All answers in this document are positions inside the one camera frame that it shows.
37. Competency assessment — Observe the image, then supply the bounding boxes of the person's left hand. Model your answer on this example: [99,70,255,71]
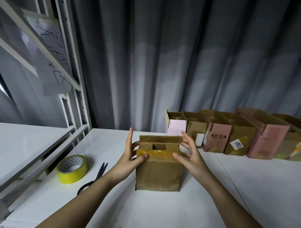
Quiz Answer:
[107,127,150,185]

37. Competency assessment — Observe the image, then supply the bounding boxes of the pink and yellow printed box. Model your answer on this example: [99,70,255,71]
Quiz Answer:
[165,110,188,137]

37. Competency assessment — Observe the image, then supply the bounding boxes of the taped brown cardboard box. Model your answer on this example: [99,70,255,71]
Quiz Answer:
[135,135,185,193]

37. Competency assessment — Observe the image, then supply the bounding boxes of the handwritten paper sheet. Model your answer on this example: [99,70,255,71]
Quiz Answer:
[38,52,73,98]
[24,9,73,71]

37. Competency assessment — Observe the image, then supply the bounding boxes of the person's right forearm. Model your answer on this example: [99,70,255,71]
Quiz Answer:
[200,176,264,228]

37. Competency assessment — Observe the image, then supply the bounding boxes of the brown box with 7020 sticker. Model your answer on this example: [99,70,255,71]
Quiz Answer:
[217,111,257,157]

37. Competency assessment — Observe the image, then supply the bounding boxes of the person's left forearm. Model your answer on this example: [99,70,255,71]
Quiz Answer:
[35,175,120,228]

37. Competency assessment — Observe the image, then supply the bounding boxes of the small brown labelled carton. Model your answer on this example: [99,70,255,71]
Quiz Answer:
[271,113,301,161]

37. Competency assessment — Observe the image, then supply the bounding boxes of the white metal shelf rack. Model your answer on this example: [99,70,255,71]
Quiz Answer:
[0,0,93,224]

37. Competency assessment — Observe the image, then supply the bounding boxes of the black scissors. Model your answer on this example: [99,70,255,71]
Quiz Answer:
[76,162,109,196]

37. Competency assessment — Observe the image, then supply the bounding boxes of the brown box with white label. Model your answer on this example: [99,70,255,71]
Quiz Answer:
[182,111,209,142]

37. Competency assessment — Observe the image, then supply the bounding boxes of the yellow tape roll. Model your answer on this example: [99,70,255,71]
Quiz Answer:
[55,154,88,185]

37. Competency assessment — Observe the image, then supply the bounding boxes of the person's right hand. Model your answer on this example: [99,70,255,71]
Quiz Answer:
[172,131,212,185]

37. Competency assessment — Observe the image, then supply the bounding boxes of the orange and white carton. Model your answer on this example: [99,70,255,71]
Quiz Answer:
[291,141,301,162]

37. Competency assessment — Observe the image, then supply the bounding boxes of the pink lettered cardboard box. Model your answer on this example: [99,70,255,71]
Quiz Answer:
[235,107,291,160]
[199,109,233,153]

